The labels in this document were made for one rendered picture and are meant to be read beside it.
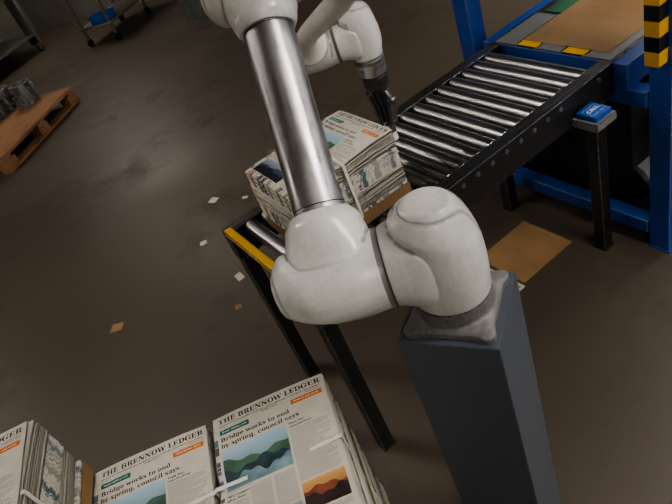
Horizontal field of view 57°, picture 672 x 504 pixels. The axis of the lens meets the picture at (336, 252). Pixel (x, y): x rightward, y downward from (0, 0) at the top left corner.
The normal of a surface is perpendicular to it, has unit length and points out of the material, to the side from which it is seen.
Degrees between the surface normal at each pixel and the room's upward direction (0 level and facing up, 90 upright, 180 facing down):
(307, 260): 42
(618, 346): 0
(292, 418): 1
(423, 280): 84
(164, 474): 1
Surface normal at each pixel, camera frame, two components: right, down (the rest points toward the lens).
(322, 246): -0.18, -0.11
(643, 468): -0.32, -0.72
